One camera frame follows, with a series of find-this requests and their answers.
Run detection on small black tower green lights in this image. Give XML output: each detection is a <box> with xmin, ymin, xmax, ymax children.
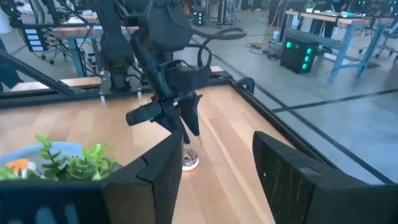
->
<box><xmin>192</xmin><ymin>7</ymin><xmax>206</xmax><ymax>26</ymax></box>

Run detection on green artificial plant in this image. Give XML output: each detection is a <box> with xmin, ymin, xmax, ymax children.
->
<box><xmin>0</xmin><ymin>134</ymin><xmax>124</xmax><ymax>182</ymax></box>

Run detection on light grey plate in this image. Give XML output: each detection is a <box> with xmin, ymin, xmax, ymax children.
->
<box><xmin>0</xmin><ymin>141</ymin><xmax>85</xmax><ymax>180</ymax></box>

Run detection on black computer tower green lights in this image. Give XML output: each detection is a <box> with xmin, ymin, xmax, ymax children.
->
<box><xmin>279</xmin><ymin>34</ymin><xmax>320</xmax><ymax>75</ymax></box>

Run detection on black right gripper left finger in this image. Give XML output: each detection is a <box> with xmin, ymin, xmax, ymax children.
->
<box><xmin>103</xmin><ymin>129</ymin><xmax>185</xmax><ymax>224</ymax></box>

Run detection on orange sprinkled donut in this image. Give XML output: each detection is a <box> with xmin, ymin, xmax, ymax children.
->
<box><xmin>4</xmin><ymin>158</ymin><xmax>38</xmax><ymax>180</ymax></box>

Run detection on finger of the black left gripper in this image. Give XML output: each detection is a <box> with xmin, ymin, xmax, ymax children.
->
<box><xmin>155</xmin><ymin>108</ymin><xmax>191</xmax><ymax>144</ymax></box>
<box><xmin>179</xmin><ymin>95</ymin><xmax>202</xmax><ymax>137</ymax></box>

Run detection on black diagonal frame strut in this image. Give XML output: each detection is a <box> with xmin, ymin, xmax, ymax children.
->
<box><xmin>0</xmin><ymin>49</ymin><xmax>78</xmax><ymax>95</ymax></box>

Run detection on black frame handle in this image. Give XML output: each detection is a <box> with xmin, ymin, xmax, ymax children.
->
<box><xmin>236</xmin><ymin>77</ymin><xmax>256</xmax><ymax>94</ymax></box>

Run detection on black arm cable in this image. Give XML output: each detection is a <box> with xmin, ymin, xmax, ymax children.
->
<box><xmin>186</xmin><ymin>26</ymin><xmax>248</xmax><ymax>68</ymax></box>

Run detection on black unit with blue displays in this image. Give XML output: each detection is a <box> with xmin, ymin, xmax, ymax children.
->
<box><xmin>20</xmin><ymin>26</ymin><xmax>50</xmax><ymax>52</ymax></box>

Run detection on blue-legged wooden table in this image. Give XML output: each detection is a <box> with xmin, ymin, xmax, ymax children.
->
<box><xmin>52</xmin><ymin>15</ymin><xmax>139</xmax><ymax>78</ymax></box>
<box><xmin>284</xmin><ymin>9</ymin><xmax>398</xmax><ymax>83</ymax></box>

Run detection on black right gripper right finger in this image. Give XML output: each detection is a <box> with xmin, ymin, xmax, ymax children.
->
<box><xmin>252</xmin><ymin>130</ymin><xmax>385</xmax><ymax>224</ymax></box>

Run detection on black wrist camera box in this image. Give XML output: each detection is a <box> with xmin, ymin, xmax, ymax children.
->
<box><xmin>167</xmin><ymin>63</ymin><xmax>214</xmax><ymax>94</ymax></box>

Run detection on chocolate sprinkled donut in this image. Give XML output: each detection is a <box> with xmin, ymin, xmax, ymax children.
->
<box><xmin>182</xmin><ymin>147</ymin><xmax>200</xmax><ymax>172</ymax></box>

